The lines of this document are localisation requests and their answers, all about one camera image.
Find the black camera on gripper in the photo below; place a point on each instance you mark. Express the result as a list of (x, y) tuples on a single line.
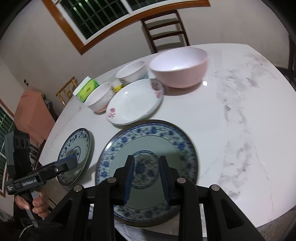
[(17, 150)]

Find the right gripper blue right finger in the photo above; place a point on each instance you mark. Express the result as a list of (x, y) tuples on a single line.
[(169, 177)]

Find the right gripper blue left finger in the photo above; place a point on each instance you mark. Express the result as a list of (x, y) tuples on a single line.
[(124, 179)]

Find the large blue floral plate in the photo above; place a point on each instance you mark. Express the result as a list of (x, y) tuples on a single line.
[(148, 140)]

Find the white plate pink flowers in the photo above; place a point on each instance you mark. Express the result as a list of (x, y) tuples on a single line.
[(135, 102)]

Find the large pink bowl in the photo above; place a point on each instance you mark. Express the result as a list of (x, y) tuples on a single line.
[(181, 67)]

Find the green tissue pack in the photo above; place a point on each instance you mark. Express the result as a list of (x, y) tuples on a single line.
[(85, 88)]

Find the window with wooden frame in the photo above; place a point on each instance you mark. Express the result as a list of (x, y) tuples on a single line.
[(87, 23)]

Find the small blue floral plate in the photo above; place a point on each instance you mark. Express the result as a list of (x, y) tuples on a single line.
[(78, 144)]

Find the pink cloth covered furniture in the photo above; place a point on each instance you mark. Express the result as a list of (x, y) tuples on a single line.
[(33, 117)]

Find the white blue ribbed bowl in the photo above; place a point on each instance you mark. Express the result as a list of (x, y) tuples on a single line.
[(132, 72)]

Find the white pink ribbed bowl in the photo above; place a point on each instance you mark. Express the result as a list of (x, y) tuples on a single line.
[(99, 99)]

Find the dark wooden chair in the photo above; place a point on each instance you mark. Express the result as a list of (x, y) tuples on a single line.
[(164, 25)]

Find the light bamboo chair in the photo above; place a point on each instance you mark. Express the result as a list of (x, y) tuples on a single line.
[(67, 91)]

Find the left hand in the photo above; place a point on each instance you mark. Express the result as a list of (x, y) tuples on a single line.
[(40, 204)]

